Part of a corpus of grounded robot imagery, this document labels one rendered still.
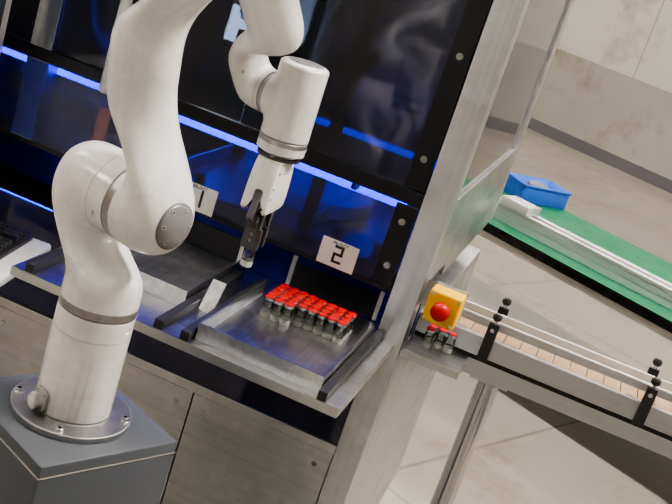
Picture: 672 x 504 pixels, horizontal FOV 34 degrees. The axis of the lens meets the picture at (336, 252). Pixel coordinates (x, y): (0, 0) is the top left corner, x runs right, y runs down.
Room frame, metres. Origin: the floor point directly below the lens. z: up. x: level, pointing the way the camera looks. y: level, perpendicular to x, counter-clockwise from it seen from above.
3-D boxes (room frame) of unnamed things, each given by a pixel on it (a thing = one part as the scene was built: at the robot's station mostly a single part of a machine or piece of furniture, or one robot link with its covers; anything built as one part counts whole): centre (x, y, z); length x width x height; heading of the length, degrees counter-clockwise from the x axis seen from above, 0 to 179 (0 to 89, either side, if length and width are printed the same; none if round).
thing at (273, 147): (1.80, 0.14, 1.31); 0.09 x 0.08 x 0.03; 168
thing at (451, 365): (2.23, -0.28, 0.87); 0.14 x 0.13 x 0.02; 168
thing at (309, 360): (2.02, 0.04, 0.90); 0.34 x 0.26 x 0.04; 167
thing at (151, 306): (2.10, 0.19, 0.87); 0.70 x 0.48 x 0.02; 78
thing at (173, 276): (2.20, 0.35, 0.90); 0.34 x 0.26 x 0.04; 168
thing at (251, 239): (1.77, 0.15, 1.15); 0.03 x 0.03 x 0.07; 78
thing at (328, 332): (2.10, 0.02, 0.90); 0.18 x 0.02 x 0.05; 77
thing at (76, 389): (1.52, 0.32, 0.95); 0.19 x 0.19 x 0.18
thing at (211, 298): (1.99, 0.22, 0.91); 0.14 x 0.03 x 0.06; 168
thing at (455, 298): (2.19, -0.26, 1.00); 0.08 x 0.07 x 0.07; 168
